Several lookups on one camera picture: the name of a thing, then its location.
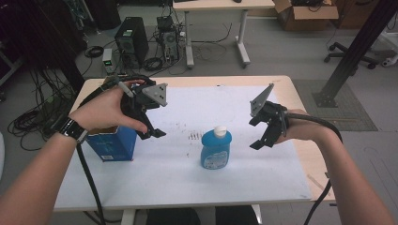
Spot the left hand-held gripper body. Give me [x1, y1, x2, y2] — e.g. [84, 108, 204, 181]
[120, 82, 169, 118]

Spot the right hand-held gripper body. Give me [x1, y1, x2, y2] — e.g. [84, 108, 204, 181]
[249, 82, 289, 139]

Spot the person's right hand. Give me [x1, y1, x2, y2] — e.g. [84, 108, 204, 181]
[274, 108, 321, 145]

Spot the person's left hand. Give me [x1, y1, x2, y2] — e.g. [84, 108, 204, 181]
[69, 79, 149, 134]

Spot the blue cardboard box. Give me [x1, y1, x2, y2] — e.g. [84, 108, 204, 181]
[85, 125, 139, 163]

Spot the blue bottle with white cap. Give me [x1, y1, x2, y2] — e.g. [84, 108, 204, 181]
[200, 125, 234, 171]

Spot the small white power supply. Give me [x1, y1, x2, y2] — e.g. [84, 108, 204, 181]
[101, 48, 115, 75]

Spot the large black computer tower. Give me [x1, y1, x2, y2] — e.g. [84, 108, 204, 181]
[114, 16, 150, 69]

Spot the small black computer tower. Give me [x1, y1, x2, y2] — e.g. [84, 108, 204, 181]
[156, 15, 180, 63]

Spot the white table mat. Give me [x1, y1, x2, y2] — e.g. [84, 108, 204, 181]
[54, 85, 313, 210]

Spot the black wristband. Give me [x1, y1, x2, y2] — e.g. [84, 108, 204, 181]
[57, 116, 89, 143]

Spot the black office chair base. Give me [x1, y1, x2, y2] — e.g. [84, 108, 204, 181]
[324, 41, 378, 70]

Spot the open cardboard box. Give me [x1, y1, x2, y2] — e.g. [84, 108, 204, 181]
[272, 0, 340, 32]

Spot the white desk with legs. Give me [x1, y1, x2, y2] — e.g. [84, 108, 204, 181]
[172, 0, 276, 69]

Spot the dark curtain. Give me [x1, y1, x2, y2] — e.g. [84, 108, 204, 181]
[0, 0, 87, 95]

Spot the grey cable plug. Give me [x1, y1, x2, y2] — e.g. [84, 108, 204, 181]
[116, 80, 135, 98]

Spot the coiled black cable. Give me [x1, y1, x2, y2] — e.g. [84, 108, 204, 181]
[84, 45, 105, 59]
[143, 56, 164, 72]

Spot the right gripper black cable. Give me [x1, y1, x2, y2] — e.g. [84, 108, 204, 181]
[283, 112, 344, 225]

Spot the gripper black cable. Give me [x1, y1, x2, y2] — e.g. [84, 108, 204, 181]
[283, 112, 344, 225]
[75, 74, 158, 225]

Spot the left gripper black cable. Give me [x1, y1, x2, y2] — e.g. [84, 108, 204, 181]
[75, 74, 158, 225]

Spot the black metal post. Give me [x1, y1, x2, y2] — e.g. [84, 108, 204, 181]
[312, 0, 398, 109]

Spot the tangle of black floor cables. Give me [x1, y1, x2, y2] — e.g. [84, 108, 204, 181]
[7, 67, 78, 152]

